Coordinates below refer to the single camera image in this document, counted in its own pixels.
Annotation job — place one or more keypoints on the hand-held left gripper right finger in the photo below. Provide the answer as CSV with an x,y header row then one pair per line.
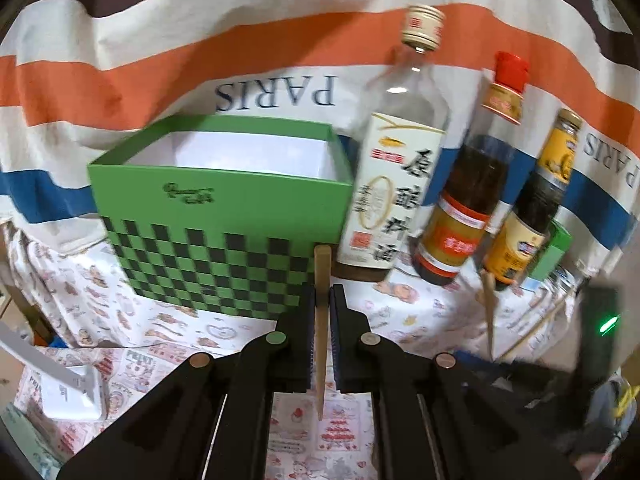
x,y
337,350

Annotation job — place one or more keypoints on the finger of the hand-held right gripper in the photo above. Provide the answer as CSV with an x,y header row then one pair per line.
x,y
480,362

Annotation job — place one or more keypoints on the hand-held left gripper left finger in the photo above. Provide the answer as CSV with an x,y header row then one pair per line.
x,y
307,340

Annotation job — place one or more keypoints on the slender bamboo chopstick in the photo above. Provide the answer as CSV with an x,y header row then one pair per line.
x,y
321,270
542,325
489,310

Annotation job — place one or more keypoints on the green drink carton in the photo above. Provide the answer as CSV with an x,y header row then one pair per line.
x,y
557,252

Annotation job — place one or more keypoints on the oyster sauce bottle yellow label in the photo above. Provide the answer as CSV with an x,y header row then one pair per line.
x,y
530,210

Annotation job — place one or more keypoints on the white bear print tablecloth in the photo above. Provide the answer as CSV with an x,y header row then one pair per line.
x,y
165,325

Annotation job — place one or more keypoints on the green checkered box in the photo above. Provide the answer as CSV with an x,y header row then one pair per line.
x,y
225,200

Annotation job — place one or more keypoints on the cooking wine bottle white label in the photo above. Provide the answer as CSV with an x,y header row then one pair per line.
x,y
390,185

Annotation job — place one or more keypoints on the sesame oil bottle red cap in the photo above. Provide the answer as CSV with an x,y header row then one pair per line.
x,y
465,185

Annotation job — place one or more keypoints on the white plastic device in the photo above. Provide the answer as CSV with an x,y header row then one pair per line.
x,y
70,395

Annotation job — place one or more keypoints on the striped cloth backdrop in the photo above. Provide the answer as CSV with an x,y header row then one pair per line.
x,y
200,60

